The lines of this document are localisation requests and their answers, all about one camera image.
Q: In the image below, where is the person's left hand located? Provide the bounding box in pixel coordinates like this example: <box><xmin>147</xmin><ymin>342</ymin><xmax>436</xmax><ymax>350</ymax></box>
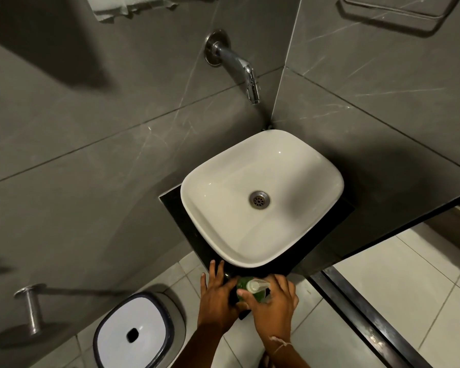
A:
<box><xmin>197</xmin><ymin>260</ymin><xmax>250</xmax><ymax>336</ymax></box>

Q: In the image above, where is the person's right hand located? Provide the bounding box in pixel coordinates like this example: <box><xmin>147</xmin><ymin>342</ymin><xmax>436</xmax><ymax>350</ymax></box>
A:
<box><xmin>236</xmin><ymin>274</ymin><xmax>300</xmax><ymax>347</ymax></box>

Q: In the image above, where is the green soap pump bottle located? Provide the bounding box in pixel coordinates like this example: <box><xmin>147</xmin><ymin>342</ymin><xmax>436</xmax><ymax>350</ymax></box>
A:
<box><xmin>236</xmin><ymin>276</ymin><xmax>272</xmax><ymax>304</ymax></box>

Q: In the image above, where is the person's left forearm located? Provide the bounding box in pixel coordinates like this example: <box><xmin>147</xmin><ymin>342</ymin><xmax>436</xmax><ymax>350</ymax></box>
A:
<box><xmin>175</xmin><ymin>324</ymin><xmax>232</xmax><ymax>368</ymax></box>

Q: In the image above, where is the person's right forearm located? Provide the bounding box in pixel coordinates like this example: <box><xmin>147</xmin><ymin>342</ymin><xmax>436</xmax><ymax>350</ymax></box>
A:
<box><xmin>260</xmin><ymin>333</ymin><xmax>304</xmax><ymax>368</ymax></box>

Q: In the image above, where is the black stone counter slab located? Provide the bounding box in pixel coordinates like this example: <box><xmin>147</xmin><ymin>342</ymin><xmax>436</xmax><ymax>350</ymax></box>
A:
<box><xmin>159</xmin><ymin>183</ymin><xmax>355</xmax><ymax>289</ymax></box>

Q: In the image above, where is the white ceramic sink basin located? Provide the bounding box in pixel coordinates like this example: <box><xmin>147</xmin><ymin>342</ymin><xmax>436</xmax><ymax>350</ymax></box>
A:
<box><xmin>180</xmin><ymin>129</ymin><xmax>345</xmax><ymax>269</ymax></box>

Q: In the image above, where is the metal sink drain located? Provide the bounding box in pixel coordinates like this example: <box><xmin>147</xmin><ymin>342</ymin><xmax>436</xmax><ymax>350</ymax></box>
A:
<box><xmin>248</xmin><ymin>190</ymin><xmax>271</xmax><ymax>208</ymax></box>

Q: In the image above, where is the white lidded trash bin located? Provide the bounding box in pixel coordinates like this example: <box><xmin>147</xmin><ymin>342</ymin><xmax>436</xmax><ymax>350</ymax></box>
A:
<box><xmin>92</xmin><ymin>291</ymin><xmax>187</xmax><ymax>368</ymax></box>

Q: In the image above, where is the black door threshold strip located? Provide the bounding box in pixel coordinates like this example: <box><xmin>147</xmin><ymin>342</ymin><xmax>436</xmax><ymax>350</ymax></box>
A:
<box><xmin>310</xmin><ymin>266</ymin><xmax>410</xmax><ymax>368</ymax></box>

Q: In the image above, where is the chrome toilet paper holder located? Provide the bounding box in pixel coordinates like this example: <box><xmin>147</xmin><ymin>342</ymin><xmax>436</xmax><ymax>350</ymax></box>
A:
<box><xmin>14</xmin><ymin>283</ymin><xmax>47</xmax><ymax>336</ymax></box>

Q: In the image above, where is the white towel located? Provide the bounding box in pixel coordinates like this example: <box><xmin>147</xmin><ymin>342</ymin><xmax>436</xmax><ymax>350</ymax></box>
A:
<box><xmin>91</xmin><ymin>0</ymin><xmax>219</xmax><ymax>23</ymax></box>

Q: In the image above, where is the chrome wall faucet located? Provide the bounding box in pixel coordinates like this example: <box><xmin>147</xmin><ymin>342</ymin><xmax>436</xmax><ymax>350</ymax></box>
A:
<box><xmin>204</xmin><ymin>29</ymin><xmax>261</xmax><ymax>106</ymax></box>

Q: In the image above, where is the chrome towel rail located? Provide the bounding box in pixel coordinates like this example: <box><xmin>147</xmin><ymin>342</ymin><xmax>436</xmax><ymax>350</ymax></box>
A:
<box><xmin>337</xmin><ymin>0</ymin><xmax>460</xmax><ymax>38</ymax></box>

